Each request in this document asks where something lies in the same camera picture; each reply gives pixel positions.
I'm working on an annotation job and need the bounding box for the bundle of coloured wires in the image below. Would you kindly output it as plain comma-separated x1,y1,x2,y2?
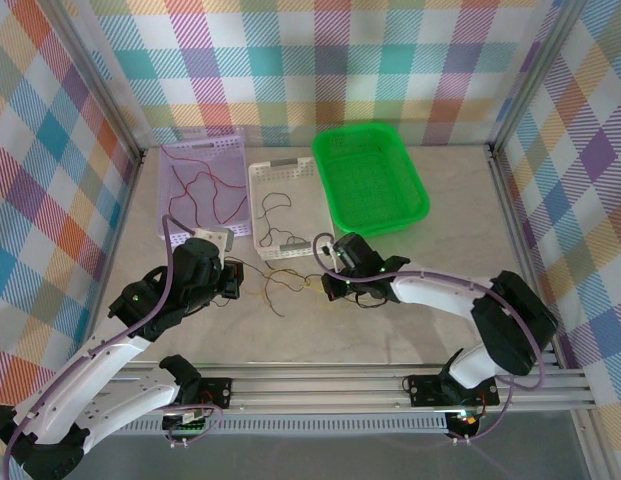
302,277,344,311

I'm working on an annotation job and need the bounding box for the black wire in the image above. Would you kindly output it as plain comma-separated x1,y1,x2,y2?
256,191,294,236
242,267,311,320
259,228,312,249

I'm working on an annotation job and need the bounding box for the green plastic basket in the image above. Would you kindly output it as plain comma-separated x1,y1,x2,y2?
311,122,432,240

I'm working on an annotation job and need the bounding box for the white plastic basket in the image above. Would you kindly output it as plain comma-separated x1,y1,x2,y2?
247,155,336,262

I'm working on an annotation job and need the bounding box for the purple plastic basket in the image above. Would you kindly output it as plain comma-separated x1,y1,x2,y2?
157,133,253,250

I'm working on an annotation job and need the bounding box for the green connector board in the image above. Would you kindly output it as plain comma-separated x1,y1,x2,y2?
161,405,214,437

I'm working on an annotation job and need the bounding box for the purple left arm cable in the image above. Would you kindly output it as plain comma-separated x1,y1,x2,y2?
2,214,224,474

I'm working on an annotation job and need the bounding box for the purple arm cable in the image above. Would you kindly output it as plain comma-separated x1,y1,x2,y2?
2,214,224,474
312,234,549,446

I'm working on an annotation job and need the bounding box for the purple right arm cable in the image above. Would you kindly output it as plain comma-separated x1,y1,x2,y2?
312,234,549,446

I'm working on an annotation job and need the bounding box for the aluminium frame side rail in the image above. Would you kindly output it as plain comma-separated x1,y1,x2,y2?
82,147,147,374
484,143,589,374

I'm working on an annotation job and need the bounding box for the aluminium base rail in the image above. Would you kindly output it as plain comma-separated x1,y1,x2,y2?
109,364,599,414

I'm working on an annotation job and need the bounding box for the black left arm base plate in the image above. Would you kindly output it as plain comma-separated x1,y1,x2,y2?
197,375,235,410

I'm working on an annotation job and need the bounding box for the grey slotted cable duct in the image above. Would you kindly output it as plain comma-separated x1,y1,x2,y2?
97,417,450,437

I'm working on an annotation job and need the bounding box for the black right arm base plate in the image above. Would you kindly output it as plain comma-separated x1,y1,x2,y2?
406,373,501,409

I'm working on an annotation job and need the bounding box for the aluminium frame post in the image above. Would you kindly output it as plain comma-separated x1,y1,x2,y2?
489,0,591,154
48,0,145,162

